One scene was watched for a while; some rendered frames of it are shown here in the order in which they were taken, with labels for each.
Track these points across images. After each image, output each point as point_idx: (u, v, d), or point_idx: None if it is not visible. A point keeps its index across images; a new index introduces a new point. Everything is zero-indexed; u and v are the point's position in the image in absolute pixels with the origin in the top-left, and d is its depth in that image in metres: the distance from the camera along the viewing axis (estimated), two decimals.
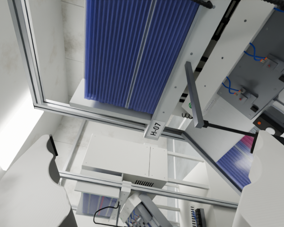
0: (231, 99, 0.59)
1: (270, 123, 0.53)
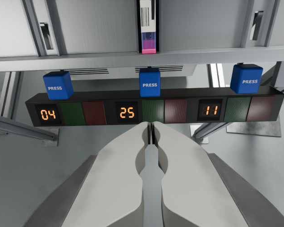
0: None
1: None
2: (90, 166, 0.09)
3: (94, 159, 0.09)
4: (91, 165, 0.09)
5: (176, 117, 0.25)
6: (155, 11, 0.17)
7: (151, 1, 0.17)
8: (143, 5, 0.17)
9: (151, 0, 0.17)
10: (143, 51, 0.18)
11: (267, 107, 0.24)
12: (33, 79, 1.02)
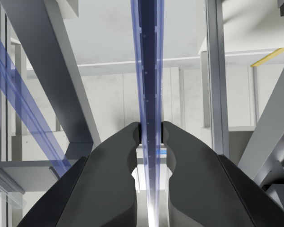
0: None
1: None
2: (82, 167, 0.09)
3: (86, 160, 0.09)
4: (83, 166, 0.09)
5: None
6: None
7: None
8: None
9: None
10: None
11: None
12: None
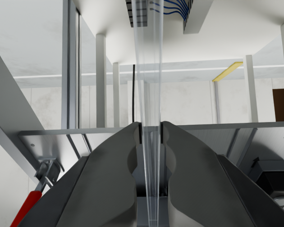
0: None
1: None
2: (82, 167, 0.09)
3: (86, 160, 0.09)
4: (83, 166, 0.09)
5: None
6: None
7: None
8: None
9: None
10: None
11: None
12: None
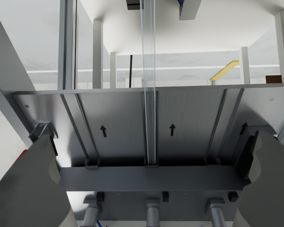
0: (234, 211, 0.35)
1: (249, 166, 0.27)
2: None
3: None
4: None
5: None
6: None
7: None
8: None
9: None
10: None
11: None
12: None
